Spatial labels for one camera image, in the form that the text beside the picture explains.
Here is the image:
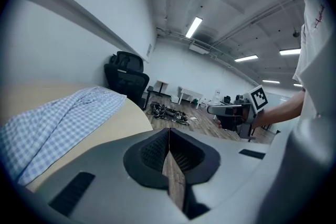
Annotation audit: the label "pile of cables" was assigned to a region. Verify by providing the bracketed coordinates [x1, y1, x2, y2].
[146, 101, 203, 127]

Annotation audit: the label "black mesh office chair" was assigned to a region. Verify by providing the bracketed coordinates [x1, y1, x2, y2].
[109, 50, 145, 74]
[103, 62, 151, 111]

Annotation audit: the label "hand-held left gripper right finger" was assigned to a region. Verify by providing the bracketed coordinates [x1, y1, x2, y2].
[170, 128, 279, 224]

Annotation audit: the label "person's right forearm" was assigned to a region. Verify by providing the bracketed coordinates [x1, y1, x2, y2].
[252, 87, 307, 130]

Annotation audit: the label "blue checked pants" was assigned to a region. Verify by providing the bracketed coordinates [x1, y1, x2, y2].
[0, 86, 128, 187]

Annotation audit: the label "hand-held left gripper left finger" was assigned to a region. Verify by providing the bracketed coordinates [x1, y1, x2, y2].
[34, 127, 190, 224]

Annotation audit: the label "small white table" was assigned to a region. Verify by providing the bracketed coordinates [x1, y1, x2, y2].
[154, 80, 169, 95]

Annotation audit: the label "person's white t-shirt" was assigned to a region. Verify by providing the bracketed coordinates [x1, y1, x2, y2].
[292, 0, 336, 125]

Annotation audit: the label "white wall air conditioner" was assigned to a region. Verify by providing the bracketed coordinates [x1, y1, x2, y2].
[188, 42, 211, 55]

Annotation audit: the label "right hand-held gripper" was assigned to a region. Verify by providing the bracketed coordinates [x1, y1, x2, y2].
[206, 84, 269, 132]

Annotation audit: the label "long white table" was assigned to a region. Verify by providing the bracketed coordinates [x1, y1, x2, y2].
[180, 88, 205, 109]

